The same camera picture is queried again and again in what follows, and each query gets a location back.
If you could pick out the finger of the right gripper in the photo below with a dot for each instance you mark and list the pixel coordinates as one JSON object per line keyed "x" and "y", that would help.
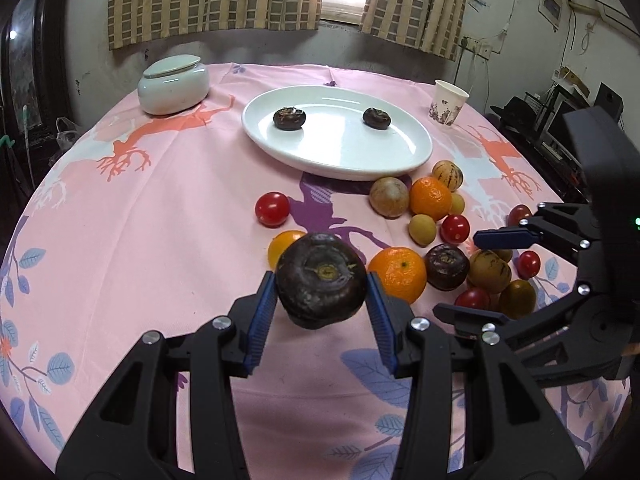
{"x": 564, "y": 229}
{"x": 562, "y": 327}

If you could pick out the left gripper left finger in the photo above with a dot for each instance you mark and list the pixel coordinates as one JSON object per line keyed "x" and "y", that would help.
{"x": 129, "y": 431}

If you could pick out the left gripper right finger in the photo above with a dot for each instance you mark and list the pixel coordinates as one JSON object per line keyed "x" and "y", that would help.
{"x": 511, "y": 430}

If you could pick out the dark yellow tomato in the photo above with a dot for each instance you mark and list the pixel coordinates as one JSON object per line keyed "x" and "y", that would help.
{"x": 518, "y": 300}

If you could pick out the striped yellow pepino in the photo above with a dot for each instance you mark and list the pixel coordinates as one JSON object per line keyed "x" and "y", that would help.
{"x": 489, "y": 272}

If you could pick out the striped pepino melon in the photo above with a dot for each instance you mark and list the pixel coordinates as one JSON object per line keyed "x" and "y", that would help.
{"x": 449, "y": 174}

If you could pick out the orange mandarin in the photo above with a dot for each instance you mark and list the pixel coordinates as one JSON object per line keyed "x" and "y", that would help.
{"x": 402, "y": 272}
{"x": 429, "y": 196}

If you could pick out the brown passion fruit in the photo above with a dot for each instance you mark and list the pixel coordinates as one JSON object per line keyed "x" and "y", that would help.
{"x": 389, "y": 197}

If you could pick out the dark purple water chestnut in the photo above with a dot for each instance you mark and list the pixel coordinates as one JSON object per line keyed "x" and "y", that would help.
{"x": 320, "y": 280}

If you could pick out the yellow orange tomato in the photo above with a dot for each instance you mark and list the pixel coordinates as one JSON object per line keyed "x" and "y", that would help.
{"x": 280, "y": 244}

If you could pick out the dark red plum tomato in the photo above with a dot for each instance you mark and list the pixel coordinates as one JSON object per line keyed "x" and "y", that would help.
{"x": 517, "y": 214}

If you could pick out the small red cherry tomato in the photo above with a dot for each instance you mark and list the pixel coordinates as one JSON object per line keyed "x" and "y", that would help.
{"x": 528, "y": 264}

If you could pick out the low red cherry tomato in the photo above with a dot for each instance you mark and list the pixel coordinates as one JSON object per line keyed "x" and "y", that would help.
{"x": 474, "y": 298}

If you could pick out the tan longan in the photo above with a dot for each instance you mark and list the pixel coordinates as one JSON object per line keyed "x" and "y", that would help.
{"x": 422, "y": 229}
{"x": 457, "y": 204}

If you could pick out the patterned paper cup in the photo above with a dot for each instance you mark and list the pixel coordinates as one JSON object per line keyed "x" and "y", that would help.
{"x": 447, "y": 102}

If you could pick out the pink printed tablecloth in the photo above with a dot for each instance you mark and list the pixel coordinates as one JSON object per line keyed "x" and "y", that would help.
{"x": 160, "y": 223}

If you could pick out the white oval plate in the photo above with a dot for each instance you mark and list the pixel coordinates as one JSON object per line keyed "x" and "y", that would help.
{"x": 334, "y": 142}

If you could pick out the right checkered curtain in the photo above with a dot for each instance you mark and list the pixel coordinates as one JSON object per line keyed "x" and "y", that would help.
{"x": 430, "y": 26}

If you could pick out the dark water chestnut on plate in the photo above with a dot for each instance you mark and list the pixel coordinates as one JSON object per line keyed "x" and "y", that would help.
{"x": 289, "y": 118}

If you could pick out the pale green ceramic jar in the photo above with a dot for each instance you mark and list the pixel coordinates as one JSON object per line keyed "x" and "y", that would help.
{"x": 173, "y": 84}

